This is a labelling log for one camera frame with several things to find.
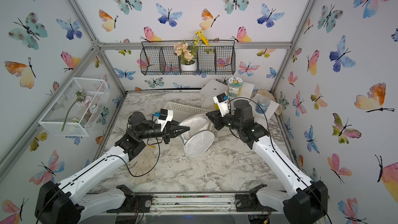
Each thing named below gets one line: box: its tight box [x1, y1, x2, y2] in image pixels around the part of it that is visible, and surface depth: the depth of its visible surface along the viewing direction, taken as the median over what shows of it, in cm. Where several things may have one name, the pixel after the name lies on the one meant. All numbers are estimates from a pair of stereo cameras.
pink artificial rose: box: [60, 90, 93, 132], surface depth 76 cm
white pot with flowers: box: [173, 29, 210, 72], surface depth 85 cm
